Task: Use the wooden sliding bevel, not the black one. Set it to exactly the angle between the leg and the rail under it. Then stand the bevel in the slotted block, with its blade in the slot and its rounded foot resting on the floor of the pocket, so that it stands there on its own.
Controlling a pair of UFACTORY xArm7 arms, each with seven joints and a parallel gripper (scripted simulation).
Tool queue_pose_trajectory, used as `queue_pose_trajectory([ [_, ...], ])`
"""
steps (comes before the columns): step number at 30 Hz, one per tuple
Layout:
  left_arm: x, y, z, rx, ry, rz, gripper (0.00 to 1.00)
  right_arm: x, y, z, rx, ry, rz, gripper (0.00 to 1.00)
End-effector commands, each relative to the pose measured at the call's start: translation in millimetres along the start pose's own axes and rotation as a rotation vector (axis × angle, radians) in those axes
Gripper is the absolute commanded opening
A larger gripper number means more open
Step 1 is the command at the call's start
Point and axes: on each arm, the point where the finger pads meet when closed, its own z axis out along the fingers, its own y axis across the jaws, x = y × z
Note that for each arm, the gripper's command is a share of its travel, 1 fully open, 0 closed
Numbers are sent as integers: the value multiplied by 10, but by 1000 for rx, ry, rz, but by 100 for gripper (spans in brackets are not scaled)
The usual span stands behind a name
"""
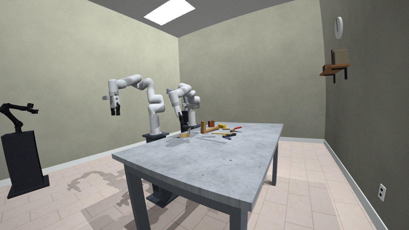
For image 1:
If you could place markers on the wooden rail-and-leg frame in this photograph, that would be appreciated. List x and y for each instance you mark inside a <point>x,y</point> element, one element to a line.
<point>203,127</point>

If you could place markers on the brown wooden block with red band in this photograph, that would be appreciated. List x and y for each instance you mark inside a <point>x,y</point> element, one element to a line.
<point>211,124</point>

